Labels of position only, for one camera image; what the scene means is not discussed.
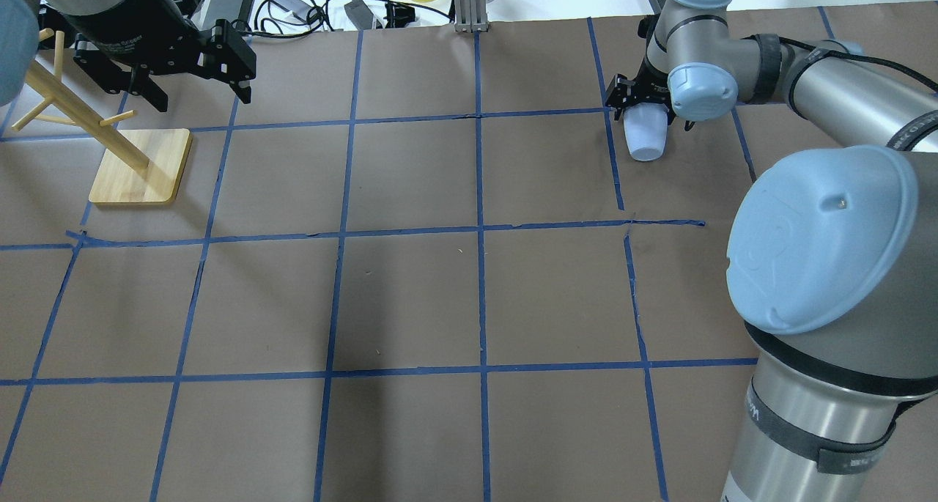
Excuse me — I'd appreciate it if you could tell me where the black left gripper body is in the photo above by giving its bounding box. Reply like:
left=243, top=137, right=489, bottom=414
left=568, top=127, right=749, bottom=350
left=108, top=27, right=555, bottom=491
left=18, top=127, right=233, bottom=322
left=73, top=19, right=256, bottom=95

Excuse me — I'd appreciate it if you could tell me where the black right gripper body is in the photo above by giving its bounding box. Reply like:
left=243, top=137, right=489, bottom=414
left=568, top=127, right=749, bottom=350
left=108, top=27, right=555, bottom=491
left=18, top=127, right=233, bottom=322
left=605, top=59, right=677, bottom=125

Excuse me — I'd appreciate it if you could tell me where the white plastic cup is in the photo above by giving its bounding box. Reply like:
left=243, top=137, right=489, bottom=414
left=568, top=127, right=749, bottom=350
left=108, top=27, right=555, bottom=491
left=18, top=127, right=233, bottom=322
left=623, top=103, right=669, bottom=162

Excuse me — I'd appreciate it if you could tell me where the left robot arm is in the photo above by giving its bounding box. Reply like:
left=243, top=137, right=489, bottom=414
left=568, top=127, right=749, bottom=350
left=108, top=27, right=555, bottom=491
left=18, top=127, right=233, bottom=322
left=2, top=0, right=256, bottom=112

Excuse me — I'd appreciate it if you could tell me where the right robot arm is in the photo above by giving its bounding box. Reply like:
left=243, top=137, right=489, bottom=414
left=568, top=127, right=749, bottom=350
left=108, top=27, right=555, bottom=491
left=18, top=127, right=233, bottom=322
left=605, top=0, right=937, bottom=501

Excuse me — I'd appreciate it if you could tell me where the black power adapter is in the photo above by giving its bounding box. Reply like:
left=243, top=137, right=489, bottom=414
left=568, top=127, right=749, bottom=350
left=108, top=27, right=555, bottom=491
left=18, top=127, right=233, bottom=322
left=193, top=0, right=254, bottom=32

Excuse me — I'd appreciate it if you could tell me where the small black adapter box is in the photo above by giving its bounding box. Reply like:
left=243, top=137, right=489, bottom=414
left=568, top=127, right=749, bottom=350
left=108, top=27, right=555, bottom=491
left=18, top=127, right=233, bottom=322
left=343, top=0, right=383, bottom=30

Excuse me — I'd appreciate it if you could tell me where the black cable bundle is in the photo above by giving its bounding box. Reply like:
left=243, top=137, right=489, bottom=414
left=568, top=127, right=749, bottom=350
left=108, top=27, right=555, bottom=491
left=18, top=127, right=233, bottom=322
left=253, top=0, right=451, bottom=40

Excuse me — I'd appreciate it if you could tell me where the aluminium profile post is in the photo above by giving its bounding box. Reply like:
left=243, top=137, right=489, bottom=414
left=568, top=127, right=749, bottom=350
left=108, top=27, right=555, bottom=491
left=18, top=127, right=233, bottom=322
left=452, top=0, right=490, bottom=32

